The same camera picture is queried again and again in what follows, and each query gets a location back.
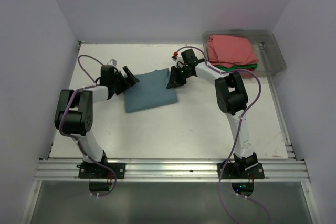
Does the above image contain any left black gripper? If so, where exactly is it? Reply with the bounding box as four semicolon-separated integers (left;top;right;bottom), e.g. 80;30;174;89
111;67;139;96

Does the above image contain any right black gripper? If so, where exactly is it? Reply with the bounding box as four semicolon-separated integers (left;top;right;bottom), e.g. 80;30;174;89
167;66;192;90

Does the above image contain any blue t-shirt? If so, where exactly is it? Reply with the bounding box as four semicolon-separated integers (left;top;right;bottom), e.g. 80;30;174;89
124;68;178;113

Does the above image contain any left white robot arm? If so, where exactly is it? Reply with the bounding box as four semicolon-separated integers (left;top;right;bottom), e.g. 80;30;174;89
54;65;140;179

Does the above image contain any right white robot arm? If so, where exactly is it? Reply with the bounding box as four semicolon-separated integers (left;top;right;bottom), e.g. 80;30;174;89
166;46;261;179

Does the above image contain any folded pink t-shirt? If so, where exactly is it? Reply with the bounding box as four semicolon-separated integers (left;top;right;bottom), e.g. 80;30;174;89
207;35;259;67

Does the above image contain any folded green t-shirt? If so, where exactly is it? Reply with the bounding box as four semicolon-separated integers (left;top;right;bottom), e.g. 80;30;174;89
215;63;258;71

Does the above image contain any folded red t-shirt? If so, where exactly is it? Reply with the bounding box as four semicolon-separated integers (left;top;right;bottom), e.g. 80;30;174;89
209;63;255;79

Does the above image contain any clear plastic bin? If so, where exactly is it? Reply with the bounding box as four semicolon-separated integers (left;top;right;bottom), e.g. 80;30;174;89
202;30;286;77

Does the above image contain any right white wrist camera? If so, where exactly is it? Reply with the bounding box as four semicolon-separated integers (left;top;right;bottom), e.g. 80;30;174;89
171;52;183;62

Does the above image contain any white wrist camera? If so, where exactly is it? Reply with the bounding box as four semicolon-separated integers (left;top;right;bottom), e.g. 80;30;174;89
107;59;117;67
171;52;183;62

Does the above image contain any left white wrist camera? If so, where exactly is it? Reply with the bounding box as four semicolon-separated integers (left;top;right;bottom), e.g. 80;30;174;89
107;59;117;67

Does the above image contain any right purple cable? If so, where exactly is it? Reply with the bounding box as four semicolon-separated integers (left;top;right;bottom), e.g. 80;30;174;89
174;46;271;224

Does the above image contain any purple cable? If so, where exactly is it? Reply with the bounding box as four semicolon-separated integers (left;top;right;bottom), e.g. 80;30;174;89
59;55;118;197
174;46;271;224

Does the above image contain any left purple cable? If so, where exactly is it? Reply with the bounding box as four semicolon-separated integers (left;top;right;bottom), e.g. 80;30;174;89
59;55;118;197

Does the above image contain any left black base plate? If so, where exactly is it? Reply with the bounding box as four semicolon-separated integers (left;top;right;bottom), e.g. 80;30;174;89
76;162;125;179

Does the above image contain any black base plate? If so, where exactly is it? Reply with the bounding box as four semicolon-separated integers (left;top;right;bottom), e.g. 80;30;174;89
221;162;265;179
76;162;125;179

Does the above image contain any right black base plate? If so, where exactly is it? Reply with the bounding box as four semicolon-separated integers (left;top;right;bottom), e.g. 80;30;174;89
221;162;265;179

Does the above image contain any aluminium mounting rail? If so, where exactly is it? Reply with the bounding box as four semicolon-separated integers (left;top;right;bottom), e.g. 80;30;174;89
34;159;310;182

